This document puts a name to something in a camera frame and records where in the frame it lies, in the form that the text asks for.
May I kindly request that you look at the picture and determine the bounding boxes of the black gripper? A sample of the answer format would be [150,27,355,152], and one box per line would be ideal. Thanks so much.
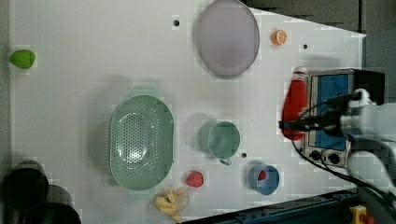
[278,110,343,136]

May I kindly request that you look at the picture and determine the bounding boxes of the red plush ketchup bottle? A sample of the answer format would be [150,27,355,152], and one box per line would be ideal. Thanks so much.
[281,66,307,141]

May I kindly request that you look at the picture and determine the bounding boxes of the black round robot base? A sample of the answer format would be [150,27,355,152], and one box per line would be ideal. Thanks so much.
[1,161,82,224]

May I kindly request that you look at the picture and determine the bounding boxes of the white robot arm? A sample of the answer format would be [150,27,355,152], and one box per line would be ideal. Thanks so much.
[278,103,395,200]

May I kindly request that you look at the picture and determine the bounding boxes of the green plastic strainer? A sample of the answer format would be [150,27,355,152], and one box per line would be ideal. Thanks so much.
[108,86,174,198]

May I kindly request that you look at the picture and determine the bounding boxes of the silver toaster oven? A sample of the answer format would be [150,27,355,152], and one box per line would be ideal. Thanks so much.
[302,69,385,168]

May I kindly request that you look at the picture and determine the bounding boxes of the red toy in bowl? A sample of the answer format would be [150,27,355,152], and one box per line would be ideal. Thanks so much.
[258,171,266,180]

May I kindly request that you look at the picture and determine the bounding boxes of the blue bowl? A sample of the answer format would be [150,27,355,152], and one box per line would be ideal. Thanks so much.
[247,163,280,195]

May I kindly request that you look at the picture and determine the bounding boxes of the green mug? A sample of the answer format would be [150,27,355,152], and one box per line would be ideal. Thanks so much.
[198,119,241,166]

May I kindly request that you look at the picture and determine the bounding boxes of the orange slice toy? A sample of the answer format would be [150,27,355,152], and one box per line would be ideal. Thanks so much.
[271,30,287,46]

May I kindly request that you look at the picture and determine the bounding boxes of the grey round plate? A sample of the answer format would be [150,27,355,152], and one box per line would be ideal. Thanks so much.
[196,0,260,76]

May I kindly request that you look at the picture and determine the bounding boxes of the red strawberry toy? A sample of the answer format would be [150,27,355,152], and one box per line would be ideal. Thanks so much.
[186,171,205,188]

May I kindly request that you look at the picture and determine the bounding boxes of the peeled banana toy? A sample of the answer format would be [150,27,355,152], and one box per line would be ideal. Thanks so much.
[154,189,190,224]

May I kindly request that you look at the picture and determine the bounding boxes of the black cable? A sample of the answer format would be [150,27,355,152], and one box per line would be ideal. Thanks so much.
[290,101,396,213]

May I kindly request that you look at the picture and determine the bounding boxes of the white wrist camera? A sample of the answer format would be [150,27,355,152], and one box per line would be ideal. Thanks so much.
[326,88,376,108]

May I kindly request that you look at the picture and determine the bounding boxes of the blue metal frame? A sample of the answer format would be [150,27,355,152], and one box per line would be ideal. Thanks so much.
[183,190,359,224]

